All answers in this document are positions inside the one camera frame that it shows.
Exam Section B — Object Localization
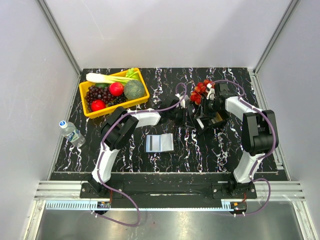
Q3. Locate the black leather card holder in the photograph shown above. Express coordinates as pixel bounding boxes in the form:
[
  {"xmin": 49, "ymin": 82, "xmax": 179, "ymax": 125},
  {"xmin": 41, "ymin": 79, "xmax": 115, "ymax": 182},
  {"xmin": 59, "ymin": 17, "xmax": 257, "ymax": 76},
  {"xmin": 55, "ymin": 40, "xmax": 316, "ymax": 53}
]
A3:
[{"xmin": 145, "ymin": 133, "xmax": 174, "ymax": 153}]

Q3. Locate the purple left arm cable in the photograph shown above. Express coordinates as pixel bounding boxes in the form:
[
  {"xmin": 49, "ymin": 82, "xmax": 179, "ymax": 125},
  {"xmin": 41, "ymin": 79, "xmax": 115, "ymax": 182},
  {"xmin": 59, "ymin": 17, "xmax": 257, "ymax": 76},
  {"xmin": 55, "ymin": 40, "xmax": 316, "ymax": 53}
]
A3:
[{"xmin": 96, "ymin": 82, "xmax": 188, "ymax": 228}]

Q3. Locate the red artificial berry bunch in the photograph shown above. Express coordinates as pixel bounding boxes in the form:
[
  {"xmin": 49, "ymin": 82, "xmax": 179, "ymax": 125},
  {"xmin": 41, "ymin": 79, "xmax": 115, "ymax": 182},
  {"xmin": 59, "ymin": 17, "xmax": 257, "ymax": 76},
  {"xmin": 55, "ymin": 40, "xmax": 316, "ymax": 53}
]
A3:
[{"xmin": 190, "ymin": 79, "xmax": 215, "ymax": 106}]

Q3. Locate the yellow plastic tray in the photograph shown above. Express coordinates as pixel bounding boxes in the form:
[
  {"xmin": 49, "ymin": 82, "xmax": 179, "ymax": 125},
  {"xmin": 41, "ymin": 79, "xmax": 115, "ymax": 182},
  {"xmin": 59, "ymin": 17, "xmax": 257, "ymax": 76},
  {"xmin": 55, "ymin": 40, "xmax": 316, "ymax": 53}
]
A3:
[{"xmin": 79, "ymin": 68, "xmax": 150, "ymax": 119}]

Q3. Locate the black card storage box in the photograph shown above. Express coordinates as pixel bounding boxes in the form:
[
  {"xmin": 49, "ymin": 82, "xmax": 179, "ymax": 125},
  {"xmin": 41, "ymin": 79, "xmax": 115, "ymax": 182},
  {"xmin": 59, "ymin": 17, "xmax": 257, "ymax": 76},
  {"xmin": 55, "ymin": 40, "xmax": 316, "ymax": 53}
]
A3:
[{"xmin": 194, "ymin": 105, "xmax": 230, "ymax": 135}]

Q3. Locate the dark purple grape bunch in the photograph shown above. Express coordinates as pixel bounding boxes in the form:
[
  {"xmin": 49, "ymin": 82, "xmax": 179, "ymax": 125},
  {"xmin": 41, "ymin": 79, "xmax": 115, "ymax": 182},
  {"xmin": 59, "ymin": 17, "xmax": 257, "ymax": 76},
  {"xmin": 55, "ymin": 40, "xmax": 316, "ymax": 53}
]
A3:
[{"xmin": 84, "ymin": 85, "xmax": 127, "ymax": 109}]

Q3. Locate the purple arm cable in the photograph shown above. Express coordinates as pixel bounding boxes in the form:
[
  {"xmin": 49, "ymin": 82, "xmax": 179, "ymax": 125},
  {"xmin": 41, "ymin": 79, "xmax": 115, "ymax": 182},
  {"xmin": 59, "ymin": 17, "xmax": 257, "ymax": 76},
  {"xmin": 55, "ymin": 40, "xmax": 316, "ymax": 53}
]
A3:
[
  {"xmin": 209, "ymin": 79, "xmax": 280, "ymax": 218},
  {"xmin": 96, "ymin": 82, "xmax": 188, "ymax": 228}
]

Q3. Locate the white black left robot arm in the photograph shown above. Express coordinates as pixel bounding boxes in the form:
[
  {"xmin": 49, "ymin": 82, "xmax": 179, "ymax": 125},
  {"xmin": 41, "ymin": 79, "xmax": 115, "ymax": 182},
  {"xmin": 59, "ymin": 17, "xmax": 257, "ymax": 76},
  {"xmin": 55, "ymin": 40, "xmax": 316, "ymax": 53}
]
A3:
[{"xmin": 88, "ymin": 94, "xmax": 189, "ymax": 198}]

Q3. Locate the red apple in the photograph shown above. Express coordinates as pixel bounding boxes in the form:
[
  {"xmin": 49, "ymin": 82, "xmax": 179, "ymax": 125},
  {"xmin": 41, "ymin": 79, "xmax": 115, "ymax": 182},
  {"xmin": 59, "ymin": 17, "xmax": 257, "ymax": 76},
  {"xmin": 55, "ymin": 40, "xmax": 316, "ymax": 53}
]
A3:
[{"xmin": 109, "ymin": 82, "xmax": 124, "ymax": 97}]

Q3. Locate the green melon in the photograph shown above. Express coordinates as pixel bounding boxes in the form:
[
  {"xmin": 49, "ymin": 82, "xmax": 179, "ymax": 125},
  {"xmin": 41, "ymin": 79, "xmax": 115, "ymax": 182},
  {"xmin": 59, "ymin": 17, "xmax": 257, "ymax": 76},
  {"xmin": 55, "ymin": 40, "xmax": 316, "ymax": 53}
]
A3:
[{"xmin": 124, "ymin": 80, "xmax": 145, "ymax": 100}]

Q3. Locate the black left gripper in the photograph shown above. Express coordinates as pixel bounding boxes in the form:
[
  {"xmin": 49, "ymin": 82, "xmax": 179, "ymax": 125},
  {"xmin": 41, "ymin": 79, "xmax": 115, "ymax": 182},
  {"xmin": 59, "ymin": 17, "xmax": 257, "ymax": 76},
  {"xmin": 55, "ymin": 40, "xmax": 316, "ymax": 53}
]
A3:
[{"xmin": 168, "ymin": 106, "xmax": 195, "ymax": 128}]

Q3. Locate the red tomato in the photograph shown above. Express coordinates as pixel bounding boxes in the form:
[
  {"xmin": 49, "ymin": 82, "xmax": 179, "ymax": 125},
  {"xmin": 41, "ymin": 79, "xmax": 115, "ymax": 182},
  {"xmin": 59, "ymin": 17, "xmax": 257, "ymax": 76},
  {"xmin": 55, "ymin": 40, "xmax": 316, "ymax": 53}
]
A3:
[{"xmin": 90, "ymin": 99, "xmax": 106, "ymax": 112}]

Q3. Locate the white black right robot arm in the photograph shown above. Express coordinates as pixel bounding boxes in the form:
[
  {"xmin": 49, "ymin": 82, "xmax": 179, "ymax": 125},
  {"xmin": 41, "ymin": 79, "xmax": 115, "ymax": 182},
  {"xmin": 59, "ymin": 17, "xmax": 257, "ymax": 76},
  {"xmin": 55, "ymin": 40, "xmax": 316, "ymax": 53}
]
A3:
[{"xmin": 200, "ymin": 80, "xmax": 279, "ymax": 198}]

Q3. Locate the gold credit card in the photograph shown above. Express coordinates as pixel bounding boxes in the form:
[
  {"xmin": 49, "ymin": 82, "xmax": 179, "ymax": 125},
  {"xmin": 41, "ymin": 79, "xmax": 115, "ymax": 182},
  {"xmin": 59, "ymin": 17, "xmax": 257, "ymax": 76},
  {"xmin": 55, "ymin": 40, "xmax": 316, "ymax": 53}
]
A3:
[{"xmin": 212, "ymin": 117, "xmax": 224, "ymax": 124}]

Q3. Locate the plastic water bottle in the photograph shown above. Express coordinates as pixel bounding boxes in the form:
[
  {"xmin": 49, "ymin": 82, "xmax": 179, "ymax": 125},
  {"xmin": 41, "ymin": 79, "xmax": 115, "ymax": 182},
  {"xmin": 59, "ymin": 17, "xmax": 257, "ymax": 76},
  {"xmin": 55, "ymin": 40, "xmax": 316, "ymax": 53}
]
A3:
[{"xmin": 59, "ymin": 120, "xmax": 86, "ymax": 148}]

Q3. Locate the white credit card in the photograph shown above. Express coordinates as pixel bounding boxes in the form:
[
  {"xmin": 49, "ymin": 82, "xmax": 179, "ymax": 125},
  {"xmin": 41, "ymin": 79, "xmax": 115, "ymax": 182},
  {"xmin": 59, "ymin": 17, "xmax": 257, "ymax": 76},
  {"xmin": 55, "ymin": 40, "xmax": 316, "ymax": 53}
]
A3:
[{"xmin": 145, "ymin": 135, "xmax": 161, "ymax": 153}]

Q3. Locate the white green leek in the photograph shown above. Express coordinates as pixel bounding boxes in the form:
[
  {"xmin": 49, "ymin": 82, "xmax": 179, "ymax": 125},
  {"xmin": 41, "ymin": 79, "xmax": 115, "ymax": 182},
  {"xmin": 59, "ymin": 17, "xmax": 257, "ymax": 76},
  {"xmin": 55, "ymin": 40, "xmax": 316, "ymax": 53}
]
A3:
[{"xmin": 86, "ymin": 68, "xmax": 139, "ymax": 85}]

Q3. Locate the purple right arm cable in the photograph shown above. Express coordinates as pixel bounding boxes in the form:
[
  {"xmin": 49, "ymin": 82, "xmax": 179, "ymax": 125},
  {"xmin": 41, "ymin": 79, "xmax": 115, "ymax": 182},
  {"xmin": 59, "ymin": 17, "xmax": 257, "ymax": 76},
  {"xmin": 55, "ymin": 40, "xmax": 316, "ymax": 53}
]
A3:
[{"xmin": 209, "ymin": 79, "xmax": 280, "ymax": 218}]

